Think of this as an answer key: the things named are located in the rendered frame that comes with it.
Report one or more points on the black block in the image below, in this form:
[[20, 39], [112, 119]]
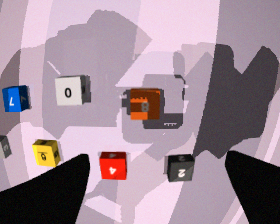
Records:
[[180, 167]]

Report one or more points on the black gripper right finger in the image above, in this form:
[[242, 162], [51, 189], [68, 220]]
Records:
[[257, 185]]

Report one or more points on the blue block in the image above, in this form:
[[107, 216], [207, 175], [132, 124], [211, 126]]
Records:
[[15, 98]]

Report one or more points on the yellow digit block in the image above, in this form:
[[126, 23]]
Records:
[[46, 152]]

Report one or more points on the red block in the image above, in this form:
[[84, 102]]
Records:
[[113, 165]]

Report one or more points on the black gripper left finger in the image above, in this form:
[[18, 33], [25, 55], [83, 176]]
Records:
[[53, 197]]

